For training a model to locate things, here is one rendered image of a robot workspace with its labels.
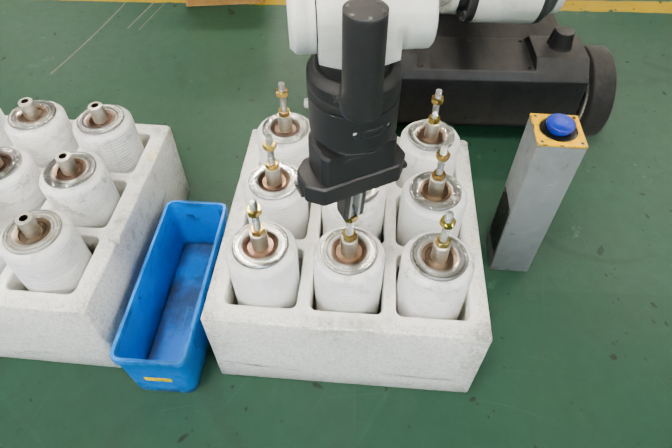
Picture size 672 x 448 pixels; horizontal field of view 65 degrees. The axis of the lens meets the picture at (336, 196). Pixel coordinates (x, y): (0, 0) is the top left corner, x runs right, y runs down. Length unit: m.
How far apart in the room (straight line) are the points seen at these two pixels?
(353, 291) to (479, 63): 0.63
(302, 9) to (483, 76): 0.75
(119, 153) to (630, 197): 1.00
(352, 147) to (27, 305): 0.53
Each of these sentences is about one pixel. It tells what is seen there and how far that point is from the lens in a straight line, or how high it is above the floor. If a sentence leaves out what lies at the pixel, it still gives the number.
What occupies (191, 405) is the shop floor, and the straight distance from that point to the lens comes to 0.90.
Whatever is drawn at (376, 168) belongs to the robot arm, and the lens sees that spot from 0.56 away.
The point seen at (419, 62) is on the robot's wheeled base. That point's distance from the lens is 1.13.
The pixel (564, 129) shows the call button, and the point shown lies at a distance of 0.81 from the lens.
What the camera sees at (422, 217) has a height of 0.24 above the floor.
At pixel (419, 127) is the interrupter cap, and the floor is 0.25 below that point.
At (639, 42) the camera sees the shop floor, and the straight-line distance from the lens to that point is 1.76.
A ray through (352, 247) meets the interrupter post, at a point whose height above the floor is 0.27.
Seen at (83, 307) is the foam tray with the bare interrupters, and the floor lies 0.18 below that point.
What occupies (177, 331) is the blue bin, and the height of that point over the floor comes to 0.00.
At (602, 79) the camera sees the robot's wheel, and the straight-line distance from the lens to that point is 1.22.
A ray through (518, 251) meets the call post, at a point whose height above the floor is 0.06.
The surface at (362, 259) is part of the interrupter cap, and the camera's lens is 0.69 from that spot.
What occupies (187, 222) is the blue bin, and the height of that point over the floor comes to 0.07.
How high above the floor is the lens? 0.82
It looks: 48 degrees down
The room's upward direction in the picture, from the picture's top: straight up
